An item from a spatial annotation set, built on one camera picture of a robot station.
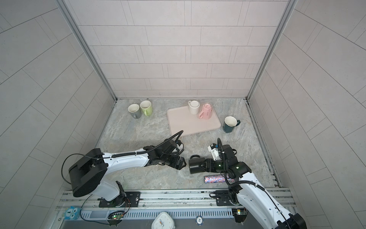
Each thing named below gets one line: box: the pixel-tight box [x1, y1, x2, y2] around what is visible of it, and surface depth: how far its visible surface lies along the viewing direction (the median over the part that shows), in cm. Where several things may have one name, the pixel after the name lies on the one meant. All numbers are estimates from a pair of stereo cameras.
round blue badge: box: [195, 215, 204, 226], surface depth 67 cm
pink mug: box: [198, 103, 213, 120], surface depth 101 cm
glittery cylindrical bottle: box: [203, 174, 236, 184], surface depth 77 cm
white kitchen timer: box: [151, 211, 176, 229], surface depth 64 cm
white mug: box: [187, 100, 201, 115], surface depth 107 cm
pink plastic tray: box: [166, 102, 222, 137], surface depth 105 cm
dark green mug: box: [223, 115, 241, 134], surface depth 93 cm
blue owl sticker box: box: [63, 206, 81, 220], surface depth 67 cm
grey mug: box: [127, 103, 142, 120], surface depth 99 cm
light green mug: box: [139, 100, 153, 116], surface depth 101 cm
